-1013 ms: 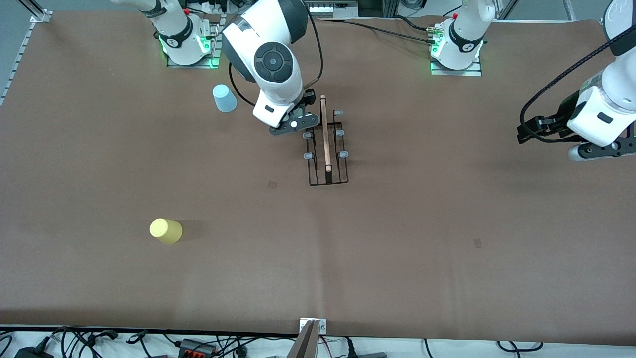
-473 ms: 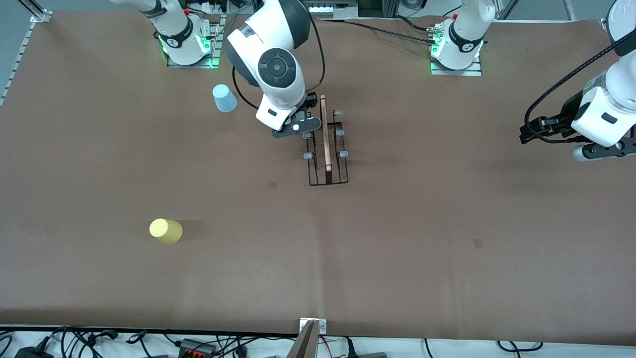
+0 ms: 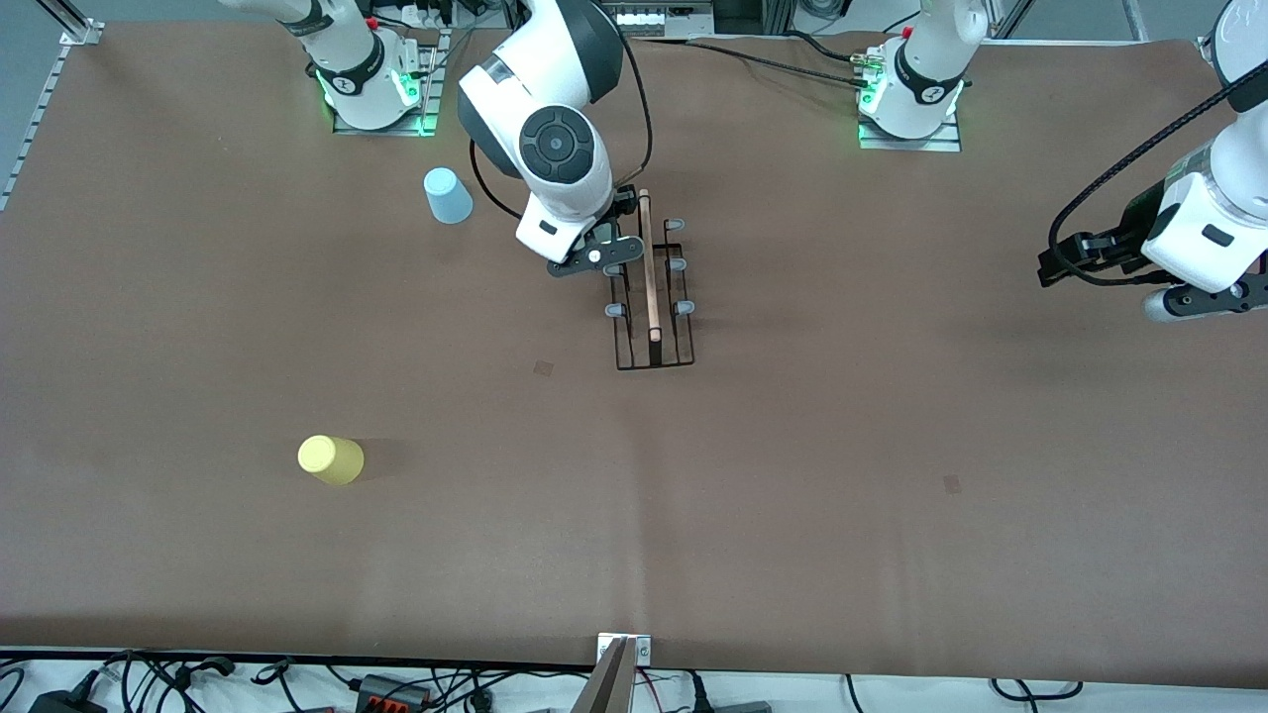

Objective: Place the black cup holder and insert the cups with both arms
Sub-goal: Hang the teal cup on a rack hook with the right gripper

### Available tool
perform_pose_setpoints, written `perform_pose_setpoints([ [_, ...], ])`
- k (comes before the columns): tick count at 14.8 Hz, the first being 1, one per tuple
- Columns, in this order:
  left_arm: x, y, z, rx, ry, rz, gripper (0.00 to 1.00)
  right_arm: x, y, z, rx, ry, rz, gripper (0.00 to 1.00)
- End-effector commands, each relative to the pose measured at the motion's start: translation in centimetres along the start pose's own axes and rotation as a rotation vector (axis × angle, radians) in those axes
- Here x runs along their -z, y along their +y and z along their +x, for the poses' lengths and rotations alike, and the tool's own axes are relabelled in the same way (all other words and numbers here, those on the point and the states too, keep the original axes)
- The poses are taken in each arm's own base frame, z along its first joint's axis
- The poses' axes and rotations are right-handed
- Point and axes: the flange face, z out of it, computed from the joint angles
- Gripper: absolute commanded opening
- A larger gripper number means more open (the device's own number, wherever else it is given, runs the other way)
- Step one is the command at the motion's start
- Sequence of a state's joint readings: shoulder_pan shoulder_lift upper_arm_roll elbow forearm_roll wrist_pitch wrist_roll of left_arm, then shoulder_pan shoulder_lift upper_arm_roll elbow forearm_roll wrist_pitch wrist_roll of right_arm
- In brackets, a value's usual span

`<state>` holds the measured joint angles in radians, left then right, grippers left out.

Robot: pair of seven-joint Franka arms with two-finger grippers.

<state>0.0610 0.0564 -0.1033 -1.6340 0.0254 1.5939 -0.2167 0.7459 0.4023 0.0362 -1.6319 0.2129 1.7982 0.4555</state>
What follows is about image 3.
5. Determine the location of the black wire cup holder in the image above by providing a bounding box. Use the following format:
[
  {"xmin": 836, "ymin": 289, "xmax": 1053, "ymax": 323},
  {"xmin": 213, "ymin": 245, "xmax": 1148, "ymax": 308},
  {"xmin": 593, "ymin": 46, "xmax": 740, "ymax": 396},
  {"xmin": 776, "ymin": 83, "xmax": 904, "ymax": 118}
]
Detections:
[{"xmin": 604, "ymin": 188, "xmax": 696, "ymax": 372}]

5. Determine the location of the yellow plastic cup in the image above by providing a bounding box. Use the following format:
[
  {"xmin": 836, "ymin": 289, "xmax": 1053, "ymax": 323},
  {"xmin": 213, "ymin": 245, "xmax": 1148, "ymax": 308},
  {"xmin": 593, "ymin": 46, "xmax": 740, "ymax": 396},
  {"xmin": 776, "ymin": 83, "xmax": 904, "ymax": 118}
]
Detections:
[{"xmin": 297, "ymin": 435, "xmax": 366, "ymax": 486}]

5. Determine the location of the light blue plastic cup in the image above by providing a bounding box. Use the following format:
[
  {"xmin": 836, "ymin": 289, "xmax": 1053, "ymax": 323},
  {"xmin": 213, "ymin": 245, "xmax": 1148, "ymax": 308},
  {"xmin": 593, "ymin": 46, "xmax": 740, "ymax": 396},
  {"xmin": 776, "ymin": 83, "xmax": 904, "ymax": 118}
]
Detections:
[{"xmin": 423, "ymin": 166, "xmax": 475, "ymax": 226}]

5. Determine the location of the white power strip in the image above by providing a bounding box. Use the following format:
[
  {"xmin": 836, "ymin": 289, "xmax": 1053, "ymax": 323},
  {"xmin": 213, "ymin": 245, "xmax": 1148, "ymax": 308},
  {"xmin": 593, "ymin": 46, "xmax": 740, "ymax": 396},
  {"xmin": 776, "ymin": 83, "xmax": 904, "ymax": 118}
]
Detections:
[{"xmin": 614, "ymin": 0, "xmax": 716, "ymax": 39}]

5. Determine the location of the brown paper table cover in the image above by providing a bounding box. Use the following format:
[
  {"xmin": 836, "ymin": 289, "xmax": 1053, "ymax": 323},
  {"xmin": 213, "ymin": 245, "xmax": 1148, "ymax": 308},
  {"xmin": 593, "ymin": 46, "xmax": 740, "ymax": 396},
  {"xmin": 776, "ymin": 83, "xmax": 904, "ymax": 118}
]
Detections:
[{"xmin": 0, "ymin": 22, "xmax": 1268, "ymax": 689}]

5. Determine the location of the grey metal beam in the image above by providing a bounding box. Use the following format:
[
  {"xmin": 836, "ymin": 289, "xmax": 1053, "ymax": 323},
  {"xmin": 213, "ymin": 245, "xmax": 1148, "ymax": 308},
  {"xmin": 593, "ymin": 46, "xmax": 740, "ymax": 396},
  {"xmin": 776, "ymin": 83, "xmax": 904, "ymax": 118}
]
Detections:
[{"xmin": 572, "ymin": 639, "xmax": 637, "ymax": 713}]

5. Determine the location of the black orange connector block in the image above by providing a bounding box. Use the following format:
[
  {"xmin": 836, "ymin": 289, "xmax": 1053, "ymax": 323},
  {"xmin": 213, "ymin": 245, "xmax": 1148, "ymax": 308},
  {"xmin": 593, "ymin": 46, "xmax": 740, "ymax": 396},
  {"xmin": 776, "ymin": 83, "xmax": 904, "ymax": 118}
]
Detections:
[{"xmin": 355, "ymin": 673, "xmax": 434, "ymax": 713}]

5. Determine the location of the black power adapter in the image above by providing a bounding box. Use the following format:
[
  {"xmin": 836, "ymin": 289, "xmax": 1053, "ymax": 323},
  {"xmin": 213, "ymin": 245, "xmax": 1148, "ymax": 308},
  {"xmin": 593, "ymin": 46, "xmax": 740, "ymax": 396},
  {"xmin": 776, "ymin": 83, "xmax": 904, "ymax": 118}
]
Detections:
[{"xmin": 28, "ymin": 686, "xmax": 108, "ymax": 713}]

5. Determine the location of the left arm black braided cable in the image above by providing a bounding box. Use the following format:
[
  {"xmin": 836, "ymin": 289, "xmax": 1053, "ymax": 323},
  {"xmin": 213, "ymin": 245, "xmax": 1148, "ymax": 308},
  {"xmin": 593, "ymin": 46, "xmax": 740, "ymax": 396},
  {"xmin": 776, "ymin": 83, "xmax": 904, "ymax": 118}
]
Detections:
[{"xmin": 1050, "ymin": 69, "xmax": 1268, "ymax": 288}]

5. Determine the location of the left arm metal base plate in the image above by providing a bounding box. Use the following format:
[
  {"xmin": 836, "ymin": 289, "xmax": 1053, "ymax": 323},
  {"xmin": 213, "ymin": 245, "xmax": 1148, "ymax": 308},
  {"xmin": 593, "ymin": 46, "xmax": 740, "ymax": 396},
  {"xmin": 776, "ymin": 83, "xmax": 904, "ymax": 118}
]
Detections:
[{"xmin": 858, "ymin": 45, "xmax": 964, "ymax": 153}]

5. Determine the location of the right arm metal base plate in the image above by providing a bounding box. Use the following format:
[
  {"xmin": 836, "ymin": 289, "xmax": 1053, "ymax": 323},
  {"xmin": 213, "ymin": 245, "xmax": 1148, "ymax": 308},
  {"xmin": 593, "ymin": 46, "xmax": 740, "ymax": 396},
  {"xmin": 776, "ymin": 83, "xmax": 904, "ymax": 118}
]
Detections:
[{"xmin": 332, "ymin": 25, "xmax": 442, "ymax": 137}]

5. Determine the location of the long black table cable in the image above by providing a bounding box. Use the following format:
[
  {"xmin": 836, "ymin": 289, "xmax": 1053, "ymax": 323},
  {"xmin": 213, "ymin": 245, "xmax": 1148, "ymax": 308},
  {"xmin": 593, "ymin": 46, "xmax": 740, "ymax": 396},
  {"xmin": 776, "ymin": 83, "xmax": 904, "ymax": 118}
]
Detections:
[{"xmin": 634, "ymin": 35, "xmax": 878, "ymax": 95}]

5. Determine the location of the thick black table cable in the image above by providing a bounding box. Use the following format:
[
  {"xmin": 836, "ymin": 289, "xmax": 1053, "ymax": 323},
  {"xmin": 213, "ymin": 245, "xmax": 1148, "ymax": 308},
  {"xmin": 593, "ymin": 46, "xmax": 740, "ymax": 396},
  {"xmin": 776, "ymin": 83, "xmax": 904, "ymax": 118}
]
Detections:
[{"xmin": 783, "ymin": 30, "xmax": 858, "ymax": 64}]

